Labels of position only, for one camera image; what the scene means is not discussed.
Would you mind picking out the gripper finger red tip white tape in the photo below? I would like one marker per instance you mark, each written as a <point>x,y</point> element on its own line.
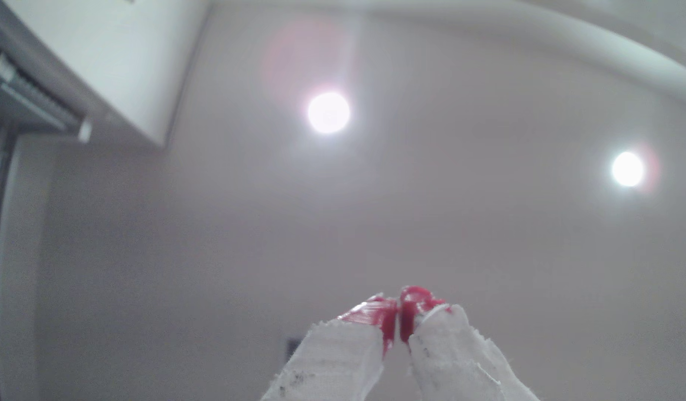
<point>460,356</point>
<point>331,362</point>

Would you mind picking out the round ceiling light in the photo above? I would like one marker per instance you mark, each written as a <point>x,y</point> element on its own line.
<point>627,169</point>
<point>329,112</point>

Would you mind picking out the grey window blind rail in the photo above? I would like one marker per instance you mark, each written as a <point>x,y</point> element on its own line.
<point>31,97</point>

